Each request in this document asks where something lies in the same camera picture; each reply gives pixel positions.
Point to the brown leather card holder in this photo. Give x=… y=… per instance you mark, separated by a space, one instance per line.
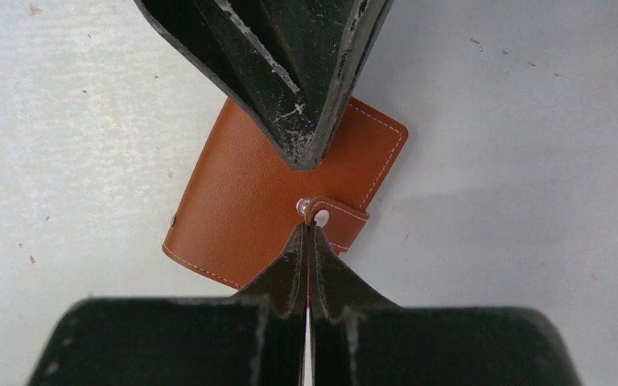
x=243 y=201

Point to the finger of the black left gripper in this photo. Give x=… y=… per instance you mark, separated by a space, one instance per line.
x=357 y=32
x=274 y=58

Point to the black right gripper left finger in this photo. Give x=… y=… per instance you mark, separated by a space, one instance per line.
x=254 y=337

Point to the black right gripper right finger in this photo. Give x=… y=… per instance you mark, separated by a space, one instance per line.
x=360 y=337

